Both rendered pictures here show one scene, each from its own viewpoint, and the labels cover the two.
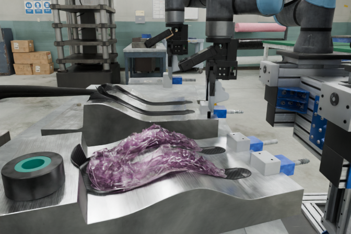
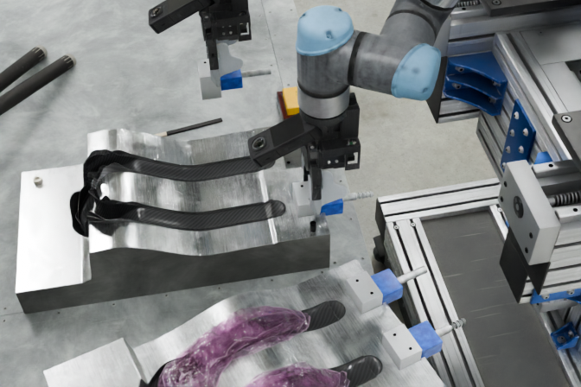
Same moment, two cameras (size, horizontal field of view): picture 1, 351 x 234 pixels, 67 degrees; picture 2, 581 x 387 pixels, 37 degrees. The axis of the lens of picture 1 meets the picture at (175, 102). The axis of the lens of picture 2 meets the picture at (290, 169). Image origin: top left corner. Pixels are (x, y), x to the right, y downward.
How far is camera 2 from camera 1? 0.84 m
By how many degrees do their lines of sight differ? 32
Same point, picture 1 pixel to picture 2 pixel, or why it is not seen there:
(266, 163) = (401, 359)
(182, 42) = (236, 20)
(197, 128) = (295, 249)
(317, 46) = not seen: outside the picture
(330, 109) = (513, 216)
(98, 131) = (120, 279)
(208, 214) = not seen: outside the picture
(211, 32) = (310, 111)
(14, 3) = not seen: outside the picture
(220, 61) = (328, 149)
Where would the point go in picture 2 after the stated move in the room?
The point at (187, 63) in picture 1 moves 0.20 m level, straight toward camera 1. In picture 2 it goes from (267, 156) to (284, 263)
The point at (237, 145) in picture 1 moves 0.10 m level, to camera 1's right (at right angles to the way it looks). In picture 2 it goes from (363, 307) to (428, 296)
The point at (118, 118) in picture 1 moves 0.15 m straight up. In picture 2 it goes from (154, 259) to (139, 196)
